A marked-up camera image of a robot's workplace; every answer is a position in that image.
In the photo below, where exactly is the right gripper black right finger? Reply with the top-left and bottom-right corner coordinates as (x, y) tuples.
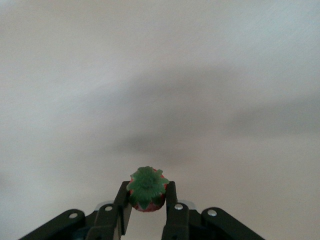
(161, 181), (190, 240)

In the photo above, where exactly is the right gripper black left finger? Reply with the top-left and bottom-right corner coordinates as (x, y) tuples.
(86, 181), (133, 240)

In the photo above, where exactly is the red toy strawberry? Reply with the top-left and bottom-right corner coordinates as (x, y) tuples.
(126, 166), (170, 213)

